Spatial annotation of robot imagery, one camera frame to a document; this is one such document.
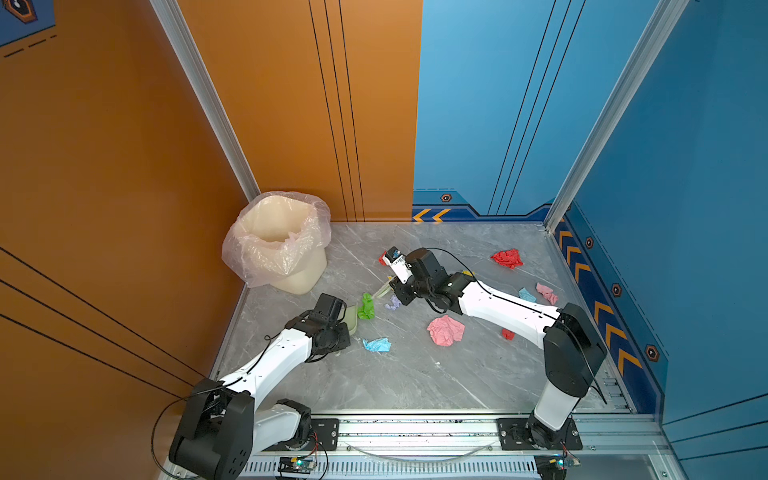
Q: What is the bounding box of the large pink crumpled paper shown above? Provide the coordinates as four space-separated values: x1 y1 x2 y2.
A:
427 315 465 347

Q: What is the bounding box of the lilac crumpled paper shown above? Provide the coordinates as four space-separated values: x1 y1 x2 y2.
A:
385 295 401 311

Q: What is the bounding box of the clear plastic bin liner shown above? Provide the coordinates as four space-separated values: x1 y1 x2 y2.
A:
221 191 332 289

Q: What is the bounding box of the green dustpan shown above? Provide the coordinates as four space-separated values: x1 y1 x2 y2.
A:
343 304 359 336

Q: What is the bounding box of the green paper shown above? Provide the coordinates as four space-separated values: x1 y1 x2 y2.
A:
357 293 376 320

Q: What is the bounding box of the left controller board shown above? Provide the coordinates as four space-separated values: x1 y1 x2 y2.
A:
276 456 317 479

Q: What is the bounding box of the large red crumpled paper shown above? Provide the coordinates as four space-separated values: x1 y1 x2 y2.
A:
491 249 524 269

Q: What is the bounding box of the light blue paper strip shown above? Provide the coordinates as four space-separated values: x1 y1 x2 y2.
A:
519 288 537 303

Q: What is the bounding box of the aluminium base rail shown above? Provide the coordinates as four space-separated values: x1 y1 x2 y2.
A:
238 412 686 479

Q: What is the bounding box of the aluminium corner post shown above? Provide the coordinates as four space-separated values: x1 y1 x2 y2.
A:
149 0 261 201
543 0 689 234

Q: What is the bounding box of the aluminium corner post right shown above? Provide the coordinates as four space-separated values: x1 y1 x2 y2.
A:
543 0 689 234

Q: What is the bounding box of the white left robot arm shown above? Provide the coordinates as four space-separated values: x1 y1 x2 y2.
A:
168 294 351 479

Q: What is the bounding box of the green hand brush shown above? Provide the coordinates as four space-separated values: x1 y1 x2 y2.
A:
372 276 393 299

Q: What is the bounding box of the controller board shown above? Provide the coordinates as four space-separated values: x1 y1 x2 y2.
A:
276 456 317 479
534 456 581 480

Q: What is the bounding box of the right controller board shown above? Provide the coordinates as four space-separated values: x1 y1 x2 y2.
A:
534 456 581 480

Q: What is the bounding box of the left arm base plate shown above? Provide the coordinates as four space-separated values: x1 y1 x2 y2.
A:
266 418 340 453

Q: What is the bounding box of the cream trash bin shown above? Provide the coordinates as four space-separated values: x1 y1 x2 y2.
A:
232 195 329 296

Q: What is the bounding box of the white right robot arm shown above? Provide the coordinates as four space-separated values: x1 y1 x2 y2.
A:
389 272 608 450

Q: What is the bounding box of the small pink crumpled paper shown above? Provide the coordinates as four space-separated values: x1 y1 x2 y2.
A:
536 283 558 305

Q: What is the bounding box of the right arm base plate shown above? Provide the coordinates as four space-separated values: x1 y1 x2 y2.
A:
496 417 583 451

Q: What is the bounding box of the cyan crumpled paper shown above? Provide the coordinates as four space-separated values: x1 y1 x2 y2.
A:
362 338 391 353

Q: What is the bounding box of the aluminium corner post left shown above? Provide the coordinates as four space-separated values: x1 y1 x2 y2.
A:
149 0 261 201

